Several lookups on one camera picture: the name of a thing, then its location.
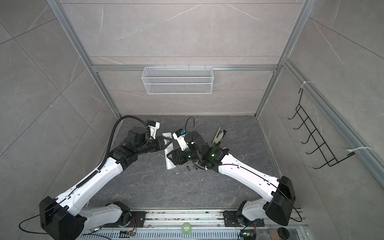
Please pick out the black wire hook rack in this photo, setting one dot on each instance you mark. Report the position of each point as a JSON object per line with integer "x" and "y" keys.
{"x": 315, "y": 135}

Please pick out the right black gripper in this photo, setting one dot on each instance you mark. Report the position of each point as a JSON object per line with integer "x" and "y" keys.
{"x": 177, "y": 154}

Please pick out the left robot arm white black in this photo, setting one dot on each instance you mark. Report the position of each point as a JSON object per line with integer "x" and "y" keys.
{"x": 64, "y": 217}

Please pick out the green round sticker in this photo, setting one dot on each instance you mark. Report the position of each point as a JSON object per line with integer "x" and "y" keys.
{"x": 186, "y": 229}

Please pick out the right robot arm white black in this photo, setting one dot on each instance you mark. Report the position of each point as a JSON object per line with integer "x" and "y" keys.
{"x": 277, "y": 194}

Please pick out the white wire mesh basket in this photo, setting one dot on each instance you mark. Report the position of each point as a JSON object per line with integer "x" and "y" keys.
{"x": 178, "y": 80}

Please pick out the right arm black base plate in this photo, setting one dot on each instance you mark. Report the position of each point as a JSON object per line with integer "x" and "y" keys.
{"x": 232, "y": 219}

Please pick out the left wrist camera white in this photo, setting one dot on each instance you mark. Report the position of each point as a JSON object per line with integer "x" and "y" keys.
{"x": 153, "y": 126}

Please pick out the green circuit board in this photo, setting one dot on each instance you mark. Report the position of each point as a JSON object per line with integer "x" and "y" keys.
{"x": 247, "y": 235}

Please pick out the white remote control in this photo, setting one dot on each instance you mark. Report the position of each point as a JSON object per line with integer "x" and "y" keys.
{"x": 169, "y": 143}

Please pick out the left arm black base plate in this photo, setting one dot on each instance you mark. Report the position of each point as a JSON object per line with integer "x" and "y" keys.
{"x": 135, "y": 219}

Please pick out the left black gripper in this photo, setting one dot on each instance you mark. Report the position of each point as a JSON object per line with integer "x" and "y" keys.
{"x": 160, "y": 142}

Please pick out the aluminium mounting rail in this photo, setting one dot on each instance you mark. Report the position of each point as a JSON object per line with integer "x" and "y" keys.
{"x": 183, "y": 217}

